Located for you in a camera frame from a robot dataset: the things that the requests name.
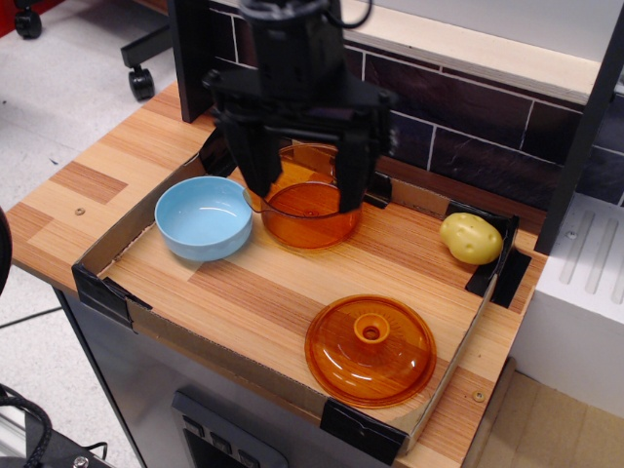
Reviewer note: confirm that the orange transparent pot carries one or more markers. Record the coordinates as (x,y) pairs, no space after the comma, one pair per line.
(301,209)

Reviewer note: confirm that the yellow toy potato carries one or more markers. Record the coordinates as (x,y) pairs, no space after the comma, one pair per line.
(471,239)

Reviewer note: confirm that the white toy sink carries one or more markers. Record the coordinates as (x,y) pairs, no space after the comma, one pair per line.
(571,338)

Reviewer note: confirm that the orange transparent pot lid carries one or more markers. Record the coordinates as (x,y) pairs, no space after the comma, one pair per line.
(370,351)

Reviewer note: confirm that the black office chair base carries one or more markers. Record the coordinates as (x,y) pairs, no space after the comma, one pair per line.
(136,53)

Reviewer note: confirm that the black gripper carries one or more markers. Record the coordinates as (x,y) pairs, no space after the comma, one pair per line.
(301,87)

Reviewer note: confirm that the black caster wheel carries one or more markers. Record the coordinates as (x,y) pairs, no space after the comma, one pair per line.
(28,24)

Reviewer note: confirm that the cardboard fence with black tape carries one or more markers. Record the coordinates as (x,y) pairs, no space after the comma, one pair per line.
(178,340)

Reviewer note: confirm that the toy oven control panel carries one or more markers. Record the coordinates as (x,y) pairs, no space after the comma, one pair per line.
(213,441)

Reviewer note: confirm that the light blue bowl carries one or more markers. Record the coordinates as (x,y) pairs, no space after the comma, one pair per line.
(204,218)

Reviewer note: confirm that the black shelf post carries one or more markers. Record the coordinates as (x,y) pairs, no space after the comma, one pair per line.
(191,30)

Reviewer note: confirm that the dark right shelf post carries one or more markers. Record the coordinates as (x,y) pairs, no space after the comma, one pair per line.
(584,138)

